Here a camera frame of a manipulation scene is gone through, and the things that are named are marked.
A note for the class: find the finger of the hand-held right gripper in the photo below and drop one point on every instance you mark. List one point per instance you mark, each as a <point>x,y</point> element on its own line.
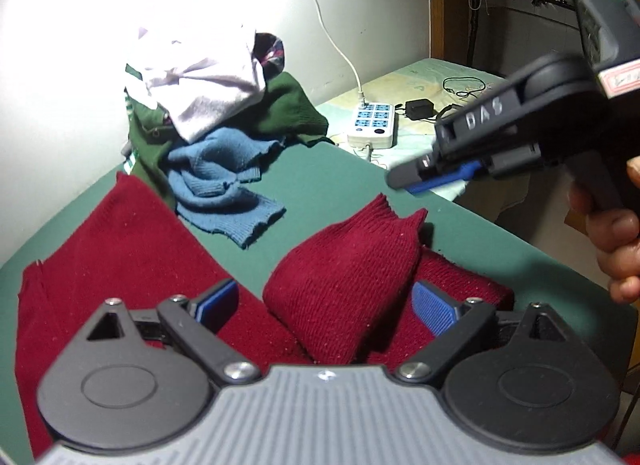
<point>450,176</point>
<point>407,177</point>

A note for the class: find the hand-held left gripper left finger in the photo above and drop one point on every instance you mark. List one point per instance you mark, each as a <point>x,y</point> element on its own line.
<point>220,305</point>

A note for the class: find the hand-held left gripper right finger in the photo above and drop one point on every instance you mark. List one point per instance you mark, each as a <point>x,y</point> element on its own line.
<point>435,307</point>

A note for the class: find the red knit sweater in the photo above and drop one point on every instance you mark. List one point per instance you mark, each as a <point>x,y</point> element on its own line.
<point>125,245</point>

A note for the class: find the person's right hand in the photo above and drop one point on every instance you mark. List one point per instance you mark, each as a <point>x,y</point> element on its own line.
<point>620,245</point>

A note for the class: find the white power strip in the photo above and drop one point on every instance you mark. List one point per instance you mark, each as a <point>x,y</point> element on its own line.
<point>372,120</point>

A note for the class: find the black power adapter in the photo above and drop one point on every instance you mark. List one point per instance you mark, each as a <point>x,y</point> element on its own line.
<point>419,110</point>

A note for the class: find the pale patterned sheet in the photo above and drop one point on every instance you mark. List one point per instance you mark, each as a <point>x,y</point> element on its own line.
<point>430,70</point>

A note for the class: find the dark green sweater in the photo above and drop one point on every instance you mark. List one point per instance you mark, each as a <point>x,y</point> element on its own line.
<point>290,105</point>

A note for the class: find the blue knit sweater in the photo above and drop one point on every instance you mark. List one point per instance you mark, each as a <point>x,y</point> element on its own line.
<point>220,155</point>

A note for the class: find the plaid cloth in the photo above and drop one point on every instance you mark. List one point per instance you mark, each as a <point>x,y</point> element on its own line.
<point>272,55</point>

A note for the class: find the white garment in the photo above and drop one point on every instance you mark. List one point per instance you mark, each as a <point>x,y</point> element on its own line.
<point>210,90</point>

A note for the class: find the person's red garment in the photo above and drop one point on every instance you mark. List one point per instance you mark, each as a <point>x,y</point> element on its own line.
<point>631,460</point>

